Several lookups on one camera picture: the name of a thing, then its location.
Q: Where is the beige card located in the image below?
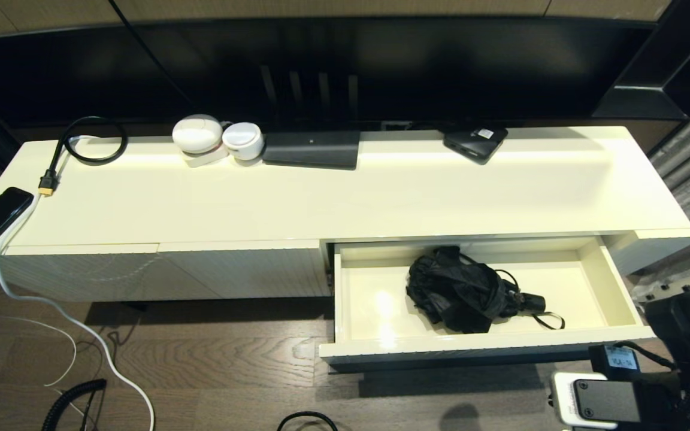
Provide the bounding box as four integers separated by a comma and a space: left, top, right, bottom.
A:
183, 148, 230, 168

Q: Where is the black umbrella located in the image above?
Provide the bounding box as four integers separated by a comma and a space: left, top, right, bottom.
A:
406, 245, 565, 335

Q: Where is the thin white cable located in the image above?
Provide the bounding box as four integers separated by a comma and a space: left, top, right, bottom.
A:
0, 302, 77, 387

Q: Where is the black cable with yellow plug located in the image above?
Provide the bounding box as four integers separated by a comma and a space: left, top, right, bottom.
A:
38, 117, 129, 197

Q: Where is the black television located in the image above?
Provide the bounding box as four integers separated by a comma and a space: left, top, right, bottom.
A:
132, 18, 660, 133

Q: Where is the white TV cabinet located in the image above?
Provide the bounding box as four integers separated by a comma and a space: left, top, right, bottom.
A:
0, 125, 690, 303

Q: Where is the large white round device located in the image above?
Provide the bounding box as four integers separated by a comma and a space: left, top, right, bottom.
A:
172, 114, 224, 155

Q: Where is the thin black metal rod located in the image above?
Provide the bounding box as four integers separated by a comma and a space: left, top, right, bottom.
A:
330, 358, 591, 373

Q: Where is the small white round device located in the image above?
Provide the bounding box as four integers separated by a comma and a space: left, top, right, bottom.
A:
222, 122, 265, 161

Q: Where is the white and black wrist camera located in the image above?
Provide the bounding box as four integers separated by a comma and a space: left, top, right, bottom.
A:
550, 371, 651, 430

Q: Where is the black wall shelf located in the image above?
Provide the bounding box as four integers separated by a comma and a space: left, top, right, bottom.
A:
591, 0, 690, 120

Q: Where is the black cable loop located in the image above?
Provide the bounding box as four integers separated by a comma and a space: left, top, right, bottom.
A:
277, 411, 338, 431

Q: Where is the flat black router box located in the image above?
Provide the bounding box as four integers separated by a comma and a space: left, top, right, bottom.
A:
262, 130, 361, 171

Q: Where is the white ribbed drawer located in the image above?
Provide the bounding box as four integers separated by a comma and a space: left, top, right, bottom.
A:
319, 235, 657, 373

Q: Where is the black coiled cable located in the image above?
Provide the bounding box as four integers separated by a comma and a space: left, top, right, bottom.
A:
41, 378, 108, 431

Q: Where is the small black box with label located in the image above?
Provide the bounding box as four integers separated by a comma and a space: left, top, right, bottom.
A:
443, 126, 509, 165

